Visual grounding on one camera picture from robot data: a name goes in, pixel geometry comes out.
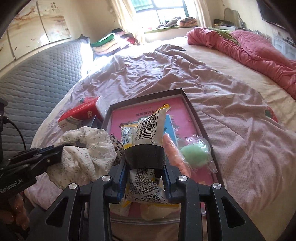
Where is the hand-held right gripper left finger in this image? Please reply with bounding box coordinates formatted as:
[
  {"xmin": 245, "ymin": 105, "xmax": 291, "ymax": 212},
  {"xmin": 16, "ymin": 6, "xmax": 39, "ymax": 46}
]
[{"xmin": 45, "ymin": 163, "xmax": 126, "ymax": 241}]

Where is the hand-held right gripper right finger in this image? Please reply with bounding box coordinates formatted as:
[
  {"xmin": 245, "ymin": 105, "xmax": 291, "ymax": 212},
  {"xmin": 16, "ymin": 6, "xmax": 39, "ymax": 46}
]
[{"xmin": 162, "ymin": 163, "xmax": 266, "ymax": 241}]

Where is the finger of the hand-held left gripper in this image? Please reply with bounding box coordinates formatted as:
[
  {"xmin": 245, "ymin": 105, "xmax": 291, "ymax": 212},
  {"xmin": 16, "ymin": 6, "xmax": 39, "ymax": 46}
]
[
  {"xmin": 7, "ymin": 152, "xmax": 63, "ymax": 178},
  {"xmin": 10, "ymin": 145, "xmax": 67, "ymax": 163}
]

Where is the pink orange packet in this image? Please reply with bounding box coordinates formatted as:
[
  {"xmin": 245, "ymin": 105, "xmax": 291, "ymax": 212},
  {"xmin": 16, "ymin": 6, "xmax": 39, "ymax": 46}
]
[{"xmin": 162, "ymin": 134, "xmax": 192, "ymax": 176}]

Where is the black wide band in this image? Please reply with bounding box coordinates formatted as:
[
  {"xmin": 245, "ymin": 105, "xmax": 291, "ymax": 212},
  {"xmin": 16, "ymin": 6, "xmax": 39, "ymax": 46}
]
[{"xmin": 124, "ymin": 143, "xmax": 166, "ymax": 169}]

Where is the green sponge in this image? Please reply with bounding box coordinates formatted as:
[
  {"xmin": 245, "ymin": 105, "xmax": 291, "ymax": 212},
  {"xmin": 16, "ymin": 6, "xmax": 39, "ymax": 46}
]
[{"xmin": 178, "ymin": 136, "xmax": 218, "ymax": 173}]

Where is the white floral cloth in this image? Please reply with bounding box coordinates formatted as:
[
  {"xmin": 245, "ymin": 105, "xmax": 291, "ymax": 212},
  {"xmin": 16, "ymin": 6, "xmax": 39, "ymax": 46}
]
[{"xmin": 47, "ymin": 126, "xmax": 117, "ymax": 189}]

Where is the yellow white packet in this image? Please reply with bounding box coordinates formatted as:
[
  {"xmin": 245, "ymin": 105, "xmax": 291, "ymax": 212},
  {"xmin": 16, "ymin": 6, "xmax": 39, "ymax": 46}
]
[{"xmin": 120, "ymin": 103, "xmax": 173, "ymax": 208}]

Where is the dark shallow tray box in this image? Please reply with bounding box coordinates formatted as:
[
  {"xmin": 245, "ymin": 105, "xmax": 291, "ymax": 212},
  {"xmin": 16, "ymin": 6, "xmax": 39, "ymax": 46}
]
[{"xmin": 100, "ymin": 88, "xmax": 225, "ymax": 223}]

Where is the person's left hand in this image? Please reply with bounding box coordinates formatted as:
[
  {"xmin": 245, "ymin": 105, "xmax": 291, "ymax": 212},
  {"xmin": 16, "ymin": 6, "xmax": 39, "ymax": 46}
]
[{"xmin": 7, "ymin": 197, "xmax": 29, "ymax": 231}]

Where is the leopard print scrunchie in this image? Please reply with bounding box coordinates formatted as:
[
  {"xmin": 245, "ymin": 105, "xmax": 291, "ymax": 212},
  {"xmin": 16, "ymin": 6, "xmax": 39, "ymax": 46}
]
[{"xmin": 109, "ymin": 134, "xmax": 124, "ymax": 166}]

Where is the red white cardboard box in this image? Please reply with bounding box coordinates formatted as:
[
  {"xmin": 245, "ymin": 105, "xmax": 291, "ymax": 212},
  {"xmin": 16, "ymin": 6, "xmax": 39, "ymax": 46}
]
[{"xmin": 58, "ymin": 96, "xmax": 109, "ymax": 129}]

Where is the dark blue box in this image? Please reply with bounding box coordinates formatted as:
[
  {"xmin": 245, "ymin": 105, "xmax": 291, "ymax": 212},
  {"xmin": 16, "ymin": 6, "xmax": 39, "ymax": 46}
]
[{"xmin": 87, "ymin": 115, "xmax": 103, "ymax": 128}]

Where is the pink book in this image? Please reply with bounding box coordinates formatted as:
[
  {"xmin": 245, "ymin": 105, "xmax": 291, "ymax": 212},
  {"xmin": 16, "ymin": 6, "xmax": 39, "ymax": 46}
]
[{"xmin": 110, "ymin": 96, "xmax": 215, "ymax": 186}]

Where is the lavender duvet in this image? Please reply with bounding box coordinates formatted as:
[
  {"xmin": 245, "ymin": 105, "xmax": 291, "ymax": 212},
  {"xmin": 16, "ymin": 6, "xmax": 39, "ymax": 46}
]
[{"xmin": 23, "ymin": 43, "xmax": 285, "ymax": 241}]

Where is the grey quilted headboard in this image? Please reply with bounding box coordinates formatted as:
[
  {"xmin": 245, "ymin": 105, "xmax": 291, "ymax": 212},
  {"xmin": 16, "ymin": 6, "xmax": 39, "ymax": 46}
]
[{"xmin": 0, "ymin": 35, "xmax": 93, "ymax": 151}]

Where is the painted overhead cabinet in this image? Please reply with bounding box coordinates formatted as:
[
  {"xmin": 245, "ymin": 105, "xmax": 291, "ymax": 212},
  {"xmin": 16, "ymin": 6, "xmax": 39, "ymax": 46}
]
[{"xmin": 0, "ymin": 0, "xmax": 72, "ymax": 72}]

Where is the stack of folded clothes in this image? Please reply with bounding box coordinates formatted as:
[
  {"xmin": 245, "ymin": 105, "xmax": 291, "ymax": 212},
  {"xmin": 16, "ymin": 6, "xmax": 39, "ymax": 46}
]
[{"xmin": 91, "ymin": 28, "xmax": 139, "ymax": 56}]

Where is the cream bed sheet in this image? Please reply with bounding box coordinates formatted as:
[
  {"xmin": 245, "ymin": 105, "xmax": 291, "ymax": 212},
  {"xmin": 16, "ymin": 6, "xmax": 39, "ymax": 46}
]
[{"xmin": 180, "ymin": 39, "xmax": 296, "ymax": 130}]

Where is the pink quilt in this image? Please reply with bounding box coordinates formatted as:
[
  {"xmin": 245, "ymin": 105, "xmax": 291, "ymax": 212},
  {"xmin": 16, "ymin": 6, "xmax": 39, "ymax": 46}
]
[{"xmin": 187, "ymin": 27, "xmax": 296, "ymax": 100}]

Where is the cream curtain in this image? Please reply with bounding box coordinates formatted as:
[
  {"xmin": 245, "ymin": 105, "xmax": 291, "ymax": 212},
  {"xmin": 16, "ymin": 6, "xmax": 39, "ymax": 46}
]
[
  {"xmin": 194, "ymin": 0, "xmax": 212, "ymax": 28},
  {"xmin": 111, "ymin": 0, "xmax": 146, "ymax": 44}
]

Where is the green cloth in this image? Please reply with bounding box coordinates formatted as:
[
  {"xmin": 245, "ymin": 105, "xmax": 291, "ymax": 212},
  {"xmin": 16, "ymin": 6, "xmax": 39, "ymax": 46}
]
[{"xmin": 208, "ymin": 26, "xmax": 238, "ymax": 44}]

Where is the dark clothes pile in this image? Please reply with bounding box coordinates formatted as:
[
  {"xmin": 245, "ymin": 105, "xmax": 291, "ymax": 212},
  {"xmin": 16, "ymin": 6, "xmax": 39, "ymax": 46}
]
[{"xmin": 159, "ymin": 17, "xmax": 183, "ymax": 28}]

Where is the patterned pillow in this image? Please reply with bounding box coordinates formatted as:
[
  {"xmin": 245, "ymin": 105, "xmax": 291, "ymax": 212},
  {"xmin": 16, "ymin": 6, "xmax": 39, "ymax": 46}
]
[{"xmin": 177, "ymin": 17, "xmax": 198, "ymax": 26}]

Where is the window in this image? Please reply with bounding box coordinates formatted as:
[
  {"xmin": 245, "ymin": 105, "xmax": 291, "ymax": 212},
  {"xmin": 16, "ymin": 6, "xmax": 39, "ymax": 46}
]
[{"xmin": 131, "ymin": 0, "xmax": 204, "ymax": 29}]

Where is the white framed mirror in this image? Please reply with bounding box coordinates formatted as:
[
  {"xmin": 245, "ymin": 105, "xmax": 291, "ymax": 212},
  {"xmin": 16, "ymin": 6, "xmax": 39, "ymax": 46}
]
[{"xmin": 223, "ymin": 7, "xmax": 243, "ymax": 26}]

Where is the white drawer unit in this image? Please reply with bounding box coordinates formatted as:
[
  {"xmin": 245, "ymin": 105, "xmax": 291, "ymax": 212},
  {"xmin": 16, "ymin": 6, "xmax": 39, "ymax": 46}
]
[{"xmin": 272, "ymin": 35, "xmax": 296, "ymax": 59}]

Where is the black television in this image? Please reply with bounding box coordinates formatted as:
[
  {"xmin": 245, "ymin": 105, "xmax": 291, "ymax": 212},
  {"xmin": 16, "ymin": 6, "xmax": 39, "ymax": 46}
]
[{"xmin": 256, "ymin": 0, "xmax": 296, "ymax": 30}]

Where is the black cable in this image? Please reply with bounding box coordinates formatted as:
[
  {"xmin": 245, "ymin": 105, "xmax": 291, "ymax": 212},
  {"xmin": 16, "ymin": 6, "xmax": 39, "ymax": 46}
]
[{"xmin": 3, "ymin": 116, "xmax": 27, "ymax": 151}]

